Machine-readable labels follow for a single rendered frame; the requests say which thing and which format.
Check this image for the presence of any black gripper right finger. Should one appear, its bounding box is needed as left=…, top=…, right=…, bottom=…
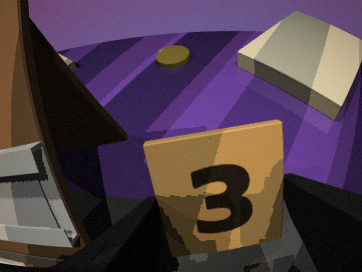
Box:
left=283, top=172, right=362, bottom=272

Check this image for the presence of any yellow round disc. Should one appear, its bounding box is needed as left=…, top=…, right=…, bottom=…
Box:
left=156, top=45, right=190, bottom=69

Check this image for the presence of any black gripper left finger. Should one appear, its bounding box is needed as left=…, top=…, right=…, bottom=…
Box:
left=0, top=196, right=162, bottom=272

